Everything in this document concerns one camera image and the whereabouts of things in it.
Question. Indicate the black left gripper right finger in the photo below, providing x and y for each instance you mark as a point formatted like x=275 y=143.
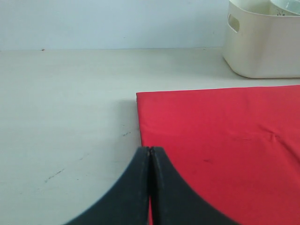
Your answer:
x=173 y=201

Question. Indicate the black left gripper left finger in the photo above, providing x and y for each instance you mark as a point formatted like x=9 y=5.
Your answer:
x=127 y=201

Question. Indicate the red table cloth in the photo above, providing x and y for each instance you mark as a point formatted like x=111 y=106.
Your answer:
x=238 y=148

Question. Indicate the pale green ceramic bowl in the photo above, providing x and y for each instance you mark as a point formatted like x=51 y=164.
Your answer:
x=284 y=7

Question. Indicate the cream plastic tub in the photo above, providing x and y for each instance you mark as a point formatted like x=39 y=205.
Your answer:
x=260 y=45

